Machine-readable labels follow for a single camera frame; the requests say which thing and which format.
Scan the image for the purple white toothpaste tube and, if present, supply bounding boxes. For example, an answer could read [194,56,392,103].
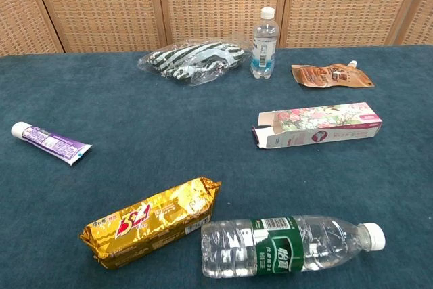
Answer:
[10,121,93,166]

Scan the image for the floral toothpaste carton box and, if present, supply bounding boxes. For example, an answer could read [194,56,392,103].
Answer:
[251,102,384,150]

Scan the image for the large green-label water bottle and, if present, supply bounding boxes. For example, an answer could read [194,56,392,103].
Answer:
[200,214,386,279]

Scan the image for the striped cloth in plastic bag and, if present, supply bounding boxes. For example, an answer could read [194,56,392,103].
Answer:
[137,33,253,87]

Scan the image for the small blue-label water bottle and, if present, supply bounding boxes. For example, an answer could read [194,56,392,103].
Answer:
[250,7,280,80]

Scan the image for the brown spout pouch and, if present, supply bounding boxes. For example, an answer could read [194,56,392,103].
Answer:
[291,60,375,89]

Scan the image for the blue carpet table cover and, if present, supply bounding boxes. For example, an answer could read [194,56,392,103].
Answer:
[0,44,433,289]

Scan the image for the gold foil biscuit packet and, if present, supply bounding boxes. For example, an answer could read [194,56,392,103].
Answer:
[79,176,223,270]

